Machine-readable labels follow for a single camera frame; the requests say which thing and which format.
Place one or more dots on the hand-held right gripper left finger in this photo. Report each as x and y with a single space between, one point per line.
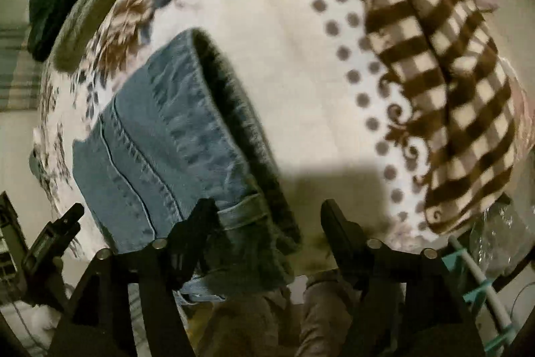
196 231

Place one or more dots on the blue jeans pants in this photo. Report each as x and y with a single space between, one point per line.
167 131

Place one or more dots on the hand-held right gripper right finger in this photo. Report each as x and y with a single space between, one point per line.
338 227

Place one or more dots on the clear plastic bag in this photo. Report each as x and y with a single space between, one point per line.
497 235

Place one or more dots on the folded grey pants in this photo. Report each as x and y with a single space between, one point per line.
92 10

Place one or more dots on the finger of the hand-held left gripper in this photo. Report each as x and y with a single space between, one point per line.
52 235

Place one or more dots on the person's legs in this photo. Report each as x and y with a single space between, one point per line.
326 319

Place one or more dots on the floral blanket with checkered border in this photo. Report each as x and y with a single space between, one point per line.
271 68

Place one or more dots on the teal rack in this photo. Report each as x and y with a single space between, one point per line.
472 294

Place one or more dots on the grey curtain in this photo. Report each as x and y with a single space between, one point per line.
16 85

